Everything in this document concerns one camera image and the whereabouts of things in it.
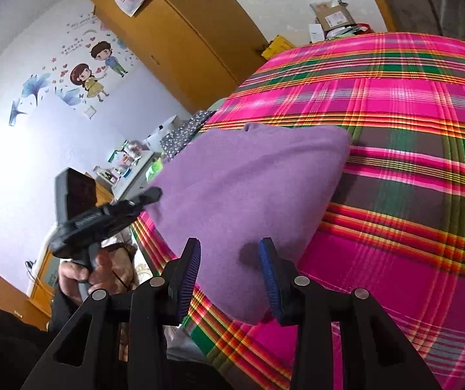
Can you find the small white box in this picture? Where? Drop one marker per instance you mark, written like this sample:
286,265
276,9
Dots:
316,33

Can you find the wooden door frame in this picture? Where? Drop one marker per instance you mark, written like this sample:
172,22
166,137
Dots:
378,0

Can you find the person's dark jacket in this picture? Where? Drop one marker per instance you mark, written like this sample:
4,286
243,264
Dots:
5,345

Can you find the wooden wardrobe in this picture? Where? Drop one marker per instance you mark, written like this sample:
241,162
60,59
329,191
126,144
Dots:
183,36

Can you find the yellow box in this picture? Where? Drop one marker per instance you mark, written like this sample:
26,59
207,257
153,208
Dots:
277,48

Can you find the pale side table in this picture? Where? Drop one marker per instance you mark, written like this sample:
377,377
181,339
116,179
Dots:
135,178

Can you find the purple fleece garment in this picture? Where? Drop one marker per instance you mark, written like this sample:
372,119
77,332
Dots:
248,191

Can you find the cartoon couple wall sticker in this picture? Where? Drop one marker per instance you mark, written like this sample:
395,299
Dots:
90,77

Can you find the dark dotted cloth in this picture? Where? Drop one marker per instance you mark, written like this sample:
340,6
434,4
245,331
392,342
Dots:
187,134

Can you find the white carton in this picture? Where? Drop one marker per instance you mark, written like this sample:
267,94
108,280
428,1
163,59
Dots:
163,132

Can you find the brown cardboard box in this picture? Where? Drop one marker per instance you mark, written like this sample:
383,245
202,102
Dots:
334,18

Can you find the person's left hand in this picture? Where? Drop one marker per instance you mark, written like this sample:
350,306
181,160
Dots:
104,272

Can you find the person's left forearm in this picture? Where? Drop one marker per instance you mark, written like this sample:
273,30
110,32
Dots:
59,310

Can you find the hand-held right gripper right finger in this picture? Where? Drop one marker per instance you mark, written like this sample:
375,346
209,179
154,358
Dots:
269,282

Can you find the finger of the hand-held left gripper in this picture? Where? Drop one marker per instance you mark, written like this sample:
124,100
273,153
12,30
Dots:
147,196

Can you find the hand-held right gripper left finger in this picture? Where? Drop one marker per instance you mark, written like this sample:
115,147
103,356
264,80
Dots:
189,278

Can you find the clear plastic zip curtain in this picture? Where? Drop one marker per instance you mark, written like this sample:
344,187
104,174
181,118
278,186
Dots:
419,0

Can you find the low wooden cabinet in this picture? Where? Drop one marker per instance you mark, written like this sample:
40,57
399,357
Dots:
41,288

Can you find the pink plaid bed sheet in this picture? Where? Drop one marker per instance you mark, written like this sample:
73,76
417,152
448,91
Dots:
399,130

